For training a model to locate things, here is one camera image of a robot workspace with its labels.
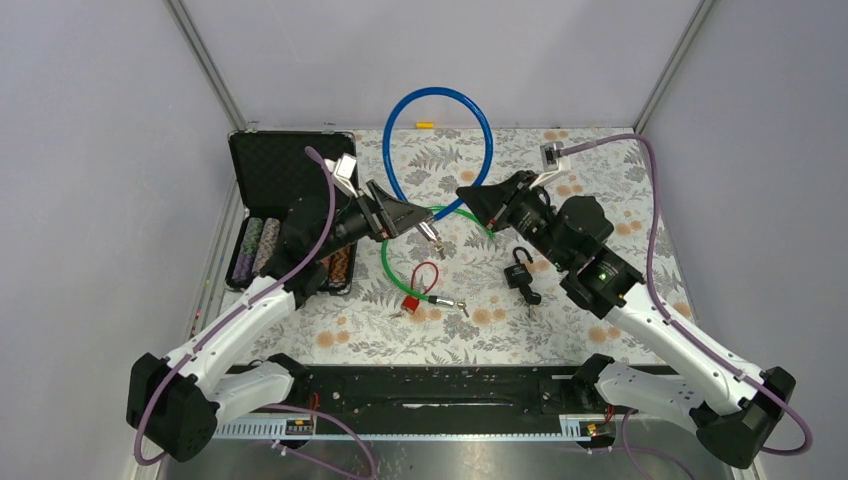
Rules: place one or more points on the black poker chip case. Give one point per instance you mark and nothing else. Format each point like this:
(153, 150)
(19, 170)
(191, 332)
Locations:
(272, 173)

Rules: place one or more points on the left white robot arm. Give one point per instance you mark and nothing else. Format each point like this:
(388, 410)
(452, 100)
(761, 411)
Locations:
(178, 400)

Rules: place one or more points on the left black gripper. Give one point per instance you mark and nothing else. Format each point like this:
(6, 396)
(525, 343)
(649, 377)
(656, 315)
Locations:
(385, 211)

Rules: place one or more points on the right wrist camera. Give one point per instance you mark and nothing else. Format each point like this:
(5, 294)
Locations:
(555, 163)

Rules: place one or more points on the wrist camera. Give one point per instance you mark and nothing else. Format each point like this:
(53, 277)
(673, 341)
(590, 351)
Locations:
(555, 163)
(342, 171)

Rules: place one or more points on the red cable padlock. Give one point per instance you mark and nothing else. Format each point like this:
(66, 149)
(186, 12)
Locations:
(417, 288)

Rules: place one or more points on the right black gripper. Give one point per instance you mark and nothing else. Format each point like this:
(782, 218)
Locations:
(495, 204)

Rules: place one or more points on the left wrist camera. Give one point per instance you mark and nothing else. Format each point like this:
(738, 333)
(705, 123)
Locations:
(342, 171)

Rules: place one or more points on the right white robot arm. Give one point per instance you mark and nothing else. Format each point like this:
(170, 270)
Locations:
(730, 404)

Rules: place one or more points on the black padlock with keys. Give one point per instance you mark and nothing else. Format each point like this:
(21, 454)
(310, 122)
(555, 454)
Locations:
(518, 277)

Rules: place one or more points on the floral tablecloth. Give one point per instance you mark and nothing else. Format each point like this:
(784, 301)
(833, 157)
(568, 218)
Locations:
(472, 317)

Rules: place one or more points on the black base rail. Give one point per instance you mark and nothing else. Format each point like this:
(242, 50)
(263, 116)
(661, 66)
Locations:
(382, 403)

